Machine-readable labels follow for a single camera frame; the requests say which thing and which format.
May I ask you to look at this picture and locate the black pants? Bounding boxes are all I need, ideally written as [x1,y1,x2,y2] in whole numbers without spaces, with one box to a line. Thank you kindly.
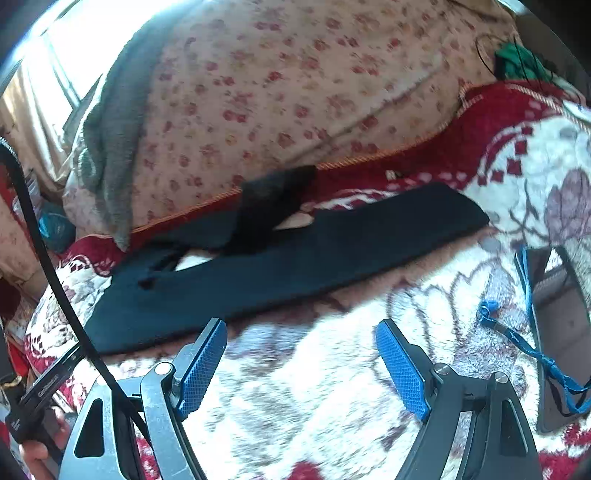
[85,166,489,355]

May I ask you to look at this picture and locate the person's left hand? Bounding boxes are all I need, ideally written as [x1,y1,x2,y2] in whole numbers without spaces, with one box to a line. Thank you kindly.
[19,407,71,480]

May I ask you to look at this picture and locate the red white floral blanket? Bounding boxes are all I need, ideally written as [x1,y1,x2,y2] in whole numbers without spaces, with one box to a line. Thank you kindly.
[18,80,591,480]

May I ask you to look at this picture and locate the teal object by bed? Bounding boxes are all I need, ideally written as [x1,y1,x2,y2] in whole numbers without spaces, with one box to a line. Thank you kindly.
[38,202,76,254]

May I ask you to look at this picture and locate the grey fleece towel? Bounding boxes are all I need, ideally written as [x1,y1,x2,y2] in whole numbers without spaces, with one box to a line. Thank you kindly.
[74,1,194,251]

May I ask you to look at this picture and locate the clear plastic container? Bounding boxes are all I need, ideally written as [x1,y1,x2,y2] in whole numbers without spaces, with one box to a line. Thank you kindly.
[12,170,44,230]

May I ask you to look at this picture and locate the green cloth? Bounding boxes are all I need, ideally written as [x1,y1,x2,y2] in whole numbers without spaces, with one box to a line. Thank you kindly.
[493,43,555,83]

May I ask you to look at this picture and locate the black tablet with blue lanyard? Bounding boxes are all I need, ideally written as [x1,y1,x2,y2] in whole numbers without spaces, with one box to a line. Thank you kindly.
[477,245,590,433]

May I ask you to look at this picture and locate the black cable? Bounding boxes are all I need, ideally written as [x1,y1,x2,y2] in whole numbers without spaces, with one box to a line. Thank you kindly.
[0,138,153,444]

